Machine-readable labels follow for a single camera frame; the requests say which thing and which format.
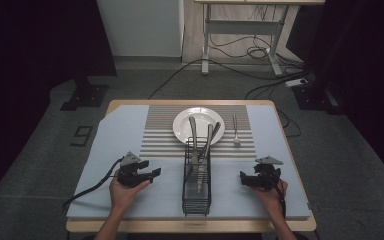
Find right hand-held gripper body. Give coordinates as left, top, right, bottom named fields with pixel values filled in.
left=254, top=155, right=284, bottom=192

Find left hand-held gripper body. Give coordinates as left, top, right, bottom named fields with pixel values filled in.
left=117, top=151, right=148, bottom=188

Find person's left hand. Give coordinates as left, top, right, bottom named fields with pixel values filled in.
left=109, top=178, right=152, bottom=214

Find person's right hand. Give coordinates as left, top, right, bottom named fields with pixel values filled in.
left=251, top=179, right=288, bottom=218

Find striped placemat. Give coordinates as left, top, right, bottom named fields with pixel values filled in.
left=139, top=104, right=258, bottom=160

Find light blue foam mat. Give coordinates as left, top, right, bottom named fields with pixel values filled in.
left=66, top=104, right=311, bottom=221

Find silver fork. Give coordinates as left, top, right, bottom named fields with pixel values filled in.
left=231, top=113, right=242, bottom=148

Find white round plate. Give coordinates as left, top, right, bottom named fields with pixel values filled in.
left=172, top=106, right=226, bottom=147

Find silver spoon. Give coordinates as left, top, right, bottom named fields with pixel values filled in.
left=197, top=123, right=215, bottom=194

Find dark slim utensil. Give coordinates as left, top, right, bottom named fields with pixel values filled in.
left=185, top=121, right=222, bottom=183

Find wooden table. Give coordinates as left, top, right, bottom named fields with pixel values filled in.
left=65, top=98, right=317, bottom=234

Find silver table knife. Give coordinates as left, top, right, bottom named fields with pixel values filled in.
left=188, top=115, right=199, bottom=166

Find black stand base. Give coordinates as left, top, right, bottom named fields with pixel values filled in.
left=292, top=79, right=343, bottom=113
left=59, top=77, right=111, bottom=112

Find white power strip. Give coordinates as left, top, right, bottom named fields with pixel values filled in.
left=284, top=77, right=310, bottom=89

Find white panel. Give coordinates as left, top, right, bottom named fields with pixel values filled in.
left=95, top=0, right=185, bottom=59

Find white-framed desk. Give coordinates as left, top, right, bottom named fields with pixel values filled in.
left=194, top=0, right=326, bottom=77

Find dark curtain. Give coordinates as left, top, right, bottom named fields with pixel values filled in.
left=304, top=0, right=384, bottom=191
left=0, top=0, right=118, bottom=208

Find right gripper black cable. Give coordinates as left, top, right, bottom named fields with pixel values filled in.
left=272, top=178, right=288, bottom=218

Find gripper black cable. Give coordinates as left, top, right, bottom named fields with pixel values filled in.
left=61, top=157, right=124, bottom=211
left=272, top=178, right=288, bottom=218

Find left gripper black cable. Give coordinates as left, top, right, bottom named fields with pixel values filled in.
left=61, top=157, right=124, bottom=211

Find black wire cutlery rack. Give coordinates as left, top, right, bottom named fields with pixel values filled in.
left=181, top=136, right=213, bottom=217

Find long black floor cable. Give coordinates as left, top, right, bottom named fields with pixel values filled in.
left=147, top=57, right=309, bottom=100

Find coiled black floor cables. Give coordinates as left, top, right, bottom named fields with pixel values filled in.
left=209, top=33, right=283, bottom=62

